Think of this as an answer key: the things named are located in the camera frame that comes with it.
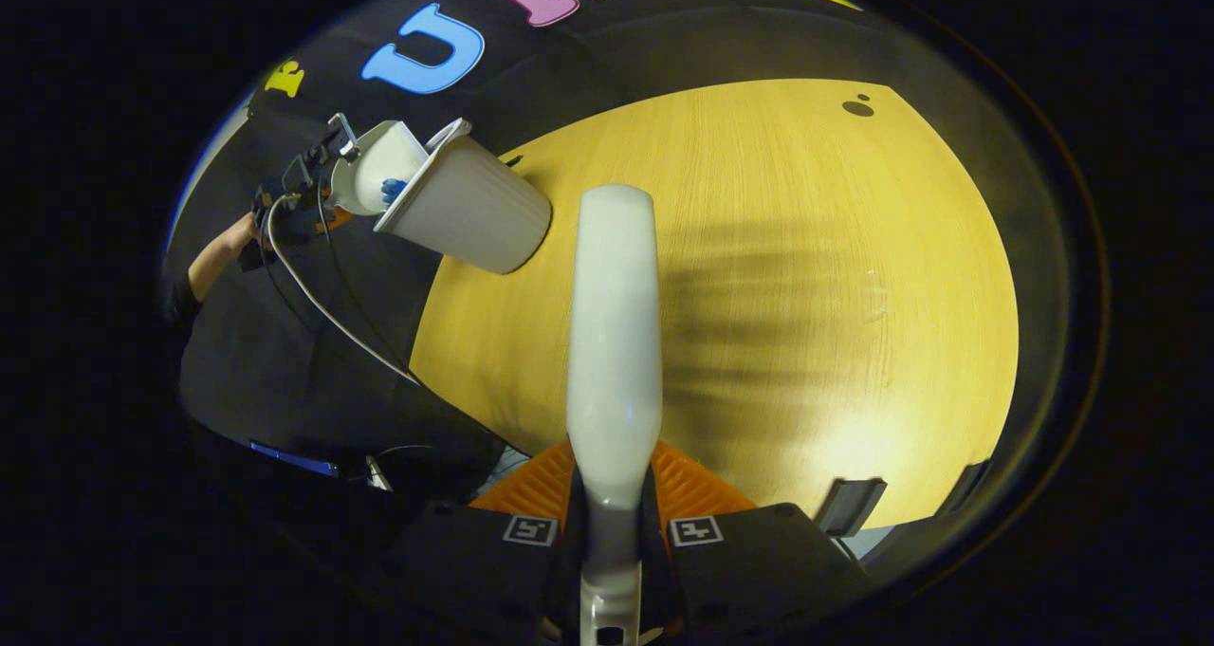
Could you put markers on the white ribbed garbage bin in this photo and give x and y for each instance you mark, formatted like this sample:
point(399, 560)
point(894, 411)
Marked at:
point(465, 214)

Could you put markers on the grey plastic dustpan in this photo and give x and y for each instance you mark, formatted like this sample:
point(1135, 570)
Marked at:
point(375, 167)

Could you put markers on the wooden desktop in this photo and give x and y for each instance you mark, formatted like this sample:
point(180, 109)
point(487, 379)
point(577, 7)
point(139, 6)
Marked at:
point(806, 248)

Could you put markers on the person's dark clothing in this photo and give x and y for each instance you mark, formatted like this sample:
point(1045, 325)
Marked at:
point(266, 361)

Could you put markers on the blue paper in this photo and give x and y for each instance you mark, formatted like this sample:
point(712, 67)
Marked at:
point(393, 190)

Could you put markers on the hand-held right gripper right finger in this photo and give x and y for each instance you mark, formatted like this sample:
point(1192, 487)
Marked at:
point(759, 561)

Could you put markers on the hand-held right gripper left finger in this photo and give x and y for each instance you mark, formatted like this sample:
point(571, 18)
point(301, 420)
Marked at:
point(474, 570)

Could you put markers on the small grey broom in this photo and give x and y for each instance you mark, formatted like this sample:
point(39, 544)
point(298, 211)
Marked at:
point(614, 342)

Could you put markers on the dark bracket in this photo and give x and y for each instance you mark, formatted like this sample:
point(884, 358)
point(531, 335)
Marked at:
point(965, 485)
point(849, 506)

